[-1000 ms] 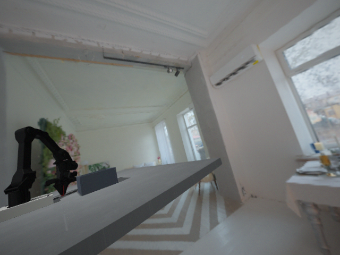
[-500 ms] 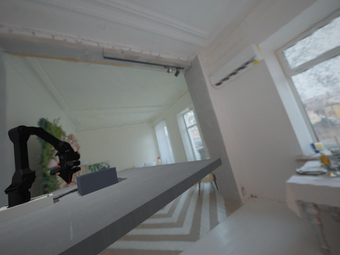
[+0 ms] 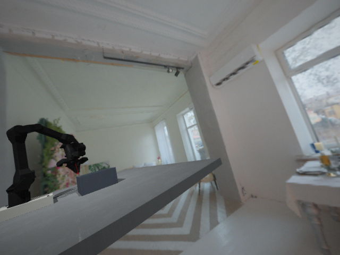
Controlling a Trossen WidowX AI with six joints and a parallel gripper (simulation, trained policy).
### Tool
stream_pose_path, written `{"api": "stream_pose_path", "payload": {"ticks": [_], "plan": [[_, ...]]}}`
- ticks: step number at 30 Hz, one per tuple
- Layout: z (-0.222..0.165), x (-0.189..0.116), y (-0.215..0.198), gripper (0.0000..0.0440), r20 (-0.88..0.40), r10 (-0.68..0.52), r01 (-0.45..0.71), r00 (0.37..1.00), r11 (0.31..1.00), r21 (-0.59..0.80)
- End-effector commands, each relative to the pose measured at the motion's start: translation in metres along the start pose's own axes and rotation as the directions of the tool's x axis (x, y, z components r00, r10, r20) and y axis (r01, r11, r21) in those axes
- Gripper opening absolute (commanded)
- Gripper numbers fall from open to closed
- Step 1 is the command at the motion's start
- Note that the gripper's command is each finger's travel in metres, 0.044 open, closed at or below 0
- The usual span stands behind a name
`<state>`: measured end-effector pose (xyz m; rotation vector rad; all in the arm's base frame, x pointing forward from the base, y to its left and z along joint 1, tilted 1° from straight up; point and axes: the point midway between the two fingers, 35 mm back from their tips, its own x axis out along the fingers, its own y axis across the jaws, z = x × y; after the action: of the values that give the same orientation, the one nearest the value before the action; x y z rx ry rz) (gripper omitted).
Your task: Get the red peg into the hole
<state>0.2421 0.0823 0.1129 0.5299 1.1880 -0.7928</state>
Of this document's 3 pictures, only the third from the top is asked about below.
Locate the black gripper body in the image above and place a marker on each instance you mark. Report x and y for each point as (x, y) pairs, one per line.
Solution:
(68, 160)

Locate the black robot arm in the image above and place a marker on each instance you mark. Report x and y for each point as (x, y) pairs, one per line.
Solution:
(18, 192)

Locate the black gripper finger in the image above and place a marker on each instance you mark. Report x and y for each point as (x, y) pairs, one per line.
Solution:
(78, 165)
(72, 166)

